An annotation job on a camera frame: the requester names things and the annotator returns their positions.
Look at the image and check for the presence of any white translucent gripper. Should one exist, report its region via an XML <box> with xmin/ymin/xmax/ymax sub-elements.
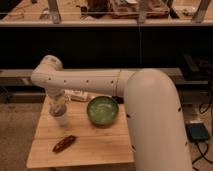
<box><xmin>49</xmin><ymin>97</ymin><xmax>68</xmax><ymax>126</ymax></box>

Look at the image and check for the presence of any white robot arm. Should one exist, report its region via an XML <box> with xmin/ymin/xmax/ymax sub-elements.
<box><xmin>31</xmin><ymin>55</ymin><xmax>192</xmax><ymax>171</ymax></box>

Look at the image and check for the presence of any green ceramic bowl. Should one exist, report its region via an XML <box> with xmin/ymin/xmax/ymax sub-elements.
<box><xmin>87</xmin><ymin>96</ymin><xmax>119</xmax><ymax>126</ymax></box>

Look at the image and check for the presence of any red brown oblong object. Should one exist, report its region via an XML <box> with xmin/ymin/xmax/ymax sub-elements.
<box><xmin>52</xmin><ymin>135</ymin><xmax>77</xmax><ymax>153</ymax></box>

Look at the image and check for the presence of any black object behind bowl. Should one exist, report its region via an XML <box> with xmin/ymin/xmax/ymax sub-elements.
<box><xmin>112</xmin><ymin>96</ymin><xmax>124</xmax><ymax>104</ymax></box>

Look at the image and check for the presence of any wooden cluttered workbench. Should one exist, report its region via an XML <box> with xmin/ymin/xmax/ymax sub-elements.
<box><xmin>0</xmin><ymin>0</ymin><xmax>213</xmax><ymax>27</ymax></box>

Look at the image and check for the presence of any brown tray on workbench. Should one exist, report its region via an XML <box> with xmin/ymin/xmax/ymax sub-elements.
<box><xmin>108</xmin><ymin>0</ymin><xmax>170</xmax><ymax>18</ymax></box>

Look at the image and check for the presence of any dark foot pedal box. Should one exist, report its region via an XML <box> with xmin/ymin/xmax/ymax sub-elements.
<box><xmin>186</xmin><ymin>123</ymin><xmax>210</xmax><ymax>142</ymax></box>

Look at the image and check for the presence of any black floor cable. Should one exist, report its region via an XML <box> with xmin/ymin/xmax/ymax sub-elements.
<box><xmin>191</xmin><ymin>99</ymin><xmax>213</xmax><ymax>166</ymax></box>

